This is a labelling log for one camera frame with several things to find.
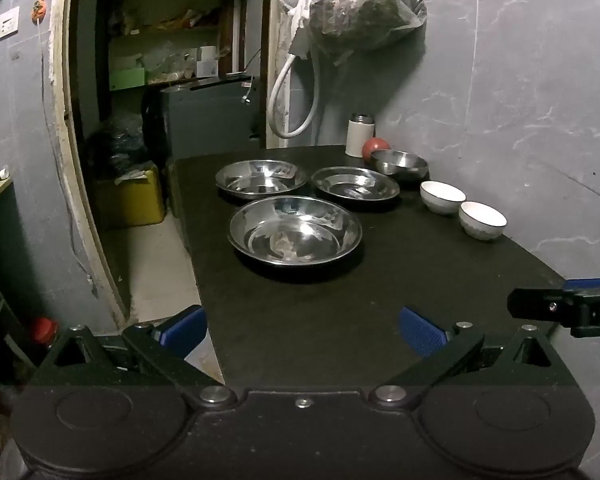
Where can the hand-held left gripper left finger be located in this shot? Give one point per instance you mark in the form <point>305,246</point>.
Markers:
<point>184,331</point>

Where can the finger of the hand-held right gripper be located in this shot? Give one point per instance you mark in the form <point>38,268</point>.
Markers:
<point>592,284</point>
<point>535,304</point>

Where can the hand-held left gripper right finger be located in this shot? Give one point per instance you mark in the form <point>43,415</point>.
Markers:
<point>422,335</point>

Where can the white ceramic bowl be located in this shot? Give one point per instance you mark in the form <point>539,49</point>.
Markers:
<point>482,220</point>
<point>442,197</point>

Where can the large steel plate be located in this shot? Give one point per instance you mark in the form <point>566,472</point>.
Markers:
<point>295,230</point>

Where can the small steel plate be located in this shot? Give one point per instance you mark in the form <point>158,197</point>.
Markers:
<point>260,177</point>
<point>355,183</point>

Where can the steel bowl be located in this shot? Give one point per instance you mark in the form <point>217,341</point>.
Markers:
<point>400,162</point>

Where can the dark bottle with red cap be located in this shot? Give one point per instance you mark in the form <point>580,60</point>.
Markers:
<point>44,332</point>

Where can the yellow plastic container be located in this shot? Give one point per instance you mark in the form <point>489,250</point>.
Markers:
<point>130,200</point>

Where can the red ball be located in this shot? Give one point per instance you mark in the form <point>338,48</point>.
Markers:
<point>372,149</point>

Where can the black plastic bag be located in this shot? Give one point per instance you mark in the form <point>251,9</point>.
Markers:
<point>115,145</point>

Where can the white canister with metal lid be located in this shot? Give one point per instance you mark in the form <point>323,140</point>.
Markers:
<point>357,137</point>

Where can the dark metal cabinet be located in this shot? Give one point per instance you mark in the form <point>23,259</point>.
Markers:
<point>205,120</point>

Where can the green box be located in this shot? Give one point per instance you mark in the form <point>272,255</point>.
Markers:
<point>127,79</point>

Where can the small white box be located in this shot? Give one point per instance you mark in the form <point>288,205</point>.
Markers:
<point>208,62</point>

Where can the cluttered wooden shelf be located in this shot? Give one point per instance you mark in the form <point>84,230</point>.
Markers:
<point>170,30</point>

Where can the clear plastic bag of greens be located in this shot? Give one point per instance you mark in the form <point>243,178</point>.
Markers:
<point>365,5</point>

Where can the orange wall hook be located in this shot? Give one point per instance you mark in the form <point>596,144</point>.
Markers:
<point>40,10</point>

